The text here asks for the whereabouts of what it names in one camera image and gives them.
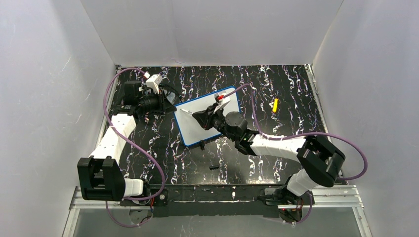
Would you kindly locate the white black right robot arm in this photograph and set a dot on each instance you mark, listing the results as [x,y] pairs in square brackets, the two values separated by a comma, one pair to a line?
[320,159]

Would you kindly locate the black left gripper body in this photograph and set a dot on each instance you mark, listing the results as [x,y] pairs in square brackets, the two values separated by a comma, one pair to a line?
[164,101]

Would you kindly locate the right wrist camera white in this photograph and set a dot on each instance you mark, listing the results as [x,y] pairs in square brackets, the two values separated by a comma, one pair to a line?
[221,101]

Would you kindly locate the white marker pen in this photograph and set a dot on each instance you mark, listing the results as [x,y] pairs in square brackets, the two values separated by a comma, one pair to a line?
[187,111]

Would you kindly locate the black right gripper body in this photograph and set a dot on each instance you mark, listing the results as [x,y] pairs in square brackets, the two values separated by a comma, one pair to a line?
[210,114]

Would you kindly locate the blue framed whiteboard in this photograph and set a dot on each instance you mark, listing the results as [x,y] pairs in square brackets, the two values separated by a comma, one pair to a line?
[189,129]

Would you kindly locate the clear plastic parts box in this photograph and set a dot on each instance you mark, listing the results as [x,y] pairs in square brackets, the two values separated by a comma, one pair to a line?
[172,96]

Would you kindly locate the aluminium frame rail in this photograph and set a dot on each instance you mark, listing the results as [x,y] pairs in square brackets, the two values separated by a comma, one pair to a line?
[222,211]

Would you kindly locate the yellow handled screwdriver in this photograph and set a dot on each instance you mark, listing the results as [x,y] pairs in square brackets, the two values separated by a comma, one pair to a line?
[275,105]

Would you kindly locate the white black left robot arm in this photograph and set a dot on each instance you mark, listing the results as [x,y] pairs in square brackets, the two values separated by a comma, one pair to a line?
[99,174]

